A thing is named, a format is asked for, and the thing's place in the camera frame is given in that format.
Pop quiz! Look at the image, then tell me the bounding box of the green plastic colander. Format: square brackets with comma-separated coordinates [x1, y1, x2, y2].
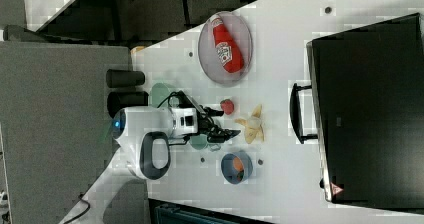
[149, 82, 175, 107]

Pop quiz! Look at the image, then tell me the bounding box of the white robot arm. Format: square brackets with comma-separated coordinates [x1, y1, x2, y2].
[59, 91, 240, 224]

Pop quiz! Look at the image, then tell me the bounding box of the small blue bowl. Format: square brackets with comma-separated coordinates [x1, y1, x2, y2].
[221, 151, 253, 185]

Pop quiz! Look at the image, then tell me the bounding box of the silver black toaster oven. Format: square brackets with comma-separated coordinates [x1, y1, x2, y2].
[289, 13, 424, 214]

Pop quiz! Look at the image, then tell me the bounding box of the red ketchup bottle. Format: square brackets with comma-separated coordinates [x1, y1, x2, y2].
[210, 14, 244, 73]

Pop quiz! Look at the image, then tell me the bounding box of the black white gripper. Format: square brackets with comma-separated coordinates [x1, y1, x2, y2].
[171, 91, 241, 143]

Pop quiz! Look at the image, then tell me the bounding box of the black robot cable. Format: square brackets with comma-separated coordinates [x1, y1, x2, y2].
[156, 91, 183, 109]

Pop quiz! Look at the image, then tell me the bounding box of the red toy strawberry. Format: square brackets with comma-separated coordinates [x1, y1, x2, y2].
[220, 99, 234, 115]

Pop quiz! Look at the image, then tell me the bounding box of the orange toy egg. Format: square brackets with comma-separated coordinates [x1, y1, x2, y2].
[233, 157, 244, 172]

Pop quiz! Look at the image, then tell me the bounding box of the green measuring cup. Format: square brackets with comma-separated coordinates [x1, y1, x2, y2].
[190, 135, 208, 150]

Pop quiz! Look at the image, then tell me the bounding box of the peeled yellow toy banana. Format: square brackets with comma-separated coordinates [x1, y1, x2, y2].
[234, 104, 265, 144]

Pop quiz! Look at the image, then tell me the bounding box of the round grey plate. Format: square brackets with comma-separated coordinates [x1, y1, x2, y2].
[198, 12, 253, 86]

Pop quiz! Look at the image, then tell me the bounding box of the small black cup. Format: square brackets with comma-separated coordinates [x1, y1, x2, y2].
[106, 69, 145, 88]

